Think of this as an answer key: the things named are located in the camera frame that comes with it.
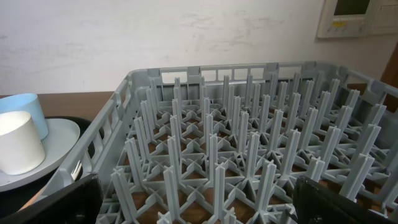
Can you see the grey dishwasher rack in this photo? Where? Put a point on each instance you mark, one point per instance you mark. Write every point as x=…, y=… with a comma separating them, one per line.
x=227, y=143

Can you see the light blue plastic cup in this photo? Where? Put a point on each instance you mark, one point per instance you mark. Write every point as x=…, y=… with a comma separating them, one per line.
x=30, y=103

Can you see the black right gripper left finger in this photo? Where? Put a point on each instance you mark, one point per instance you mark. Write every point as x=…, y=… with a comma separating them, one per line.
x=79, y=202

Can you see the white plastic cup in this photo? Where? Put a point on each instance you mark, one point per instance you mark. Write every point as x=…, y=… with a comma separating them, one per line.
x=21, y=147

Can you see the light grey plate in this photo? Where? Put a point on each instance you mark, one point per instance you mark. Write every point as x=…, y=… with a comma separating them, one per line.
x=62, y=136

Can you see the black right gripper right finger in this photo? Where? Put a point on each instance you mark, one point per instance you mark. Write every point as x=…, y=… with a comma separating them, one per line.
x=315, y=203

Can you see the round black tray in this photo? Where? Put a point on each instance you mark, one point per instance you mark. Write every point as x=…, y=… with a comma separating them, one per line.
x=13, y=200

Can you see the white plastic fork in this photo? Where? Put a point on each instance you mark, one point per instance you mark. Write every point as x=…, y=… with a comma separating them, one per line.
x=76, y=171

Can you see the white wall control panel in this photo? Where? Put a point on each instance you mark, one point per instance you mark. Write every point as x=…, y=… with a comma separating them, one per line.
x=357, y=18

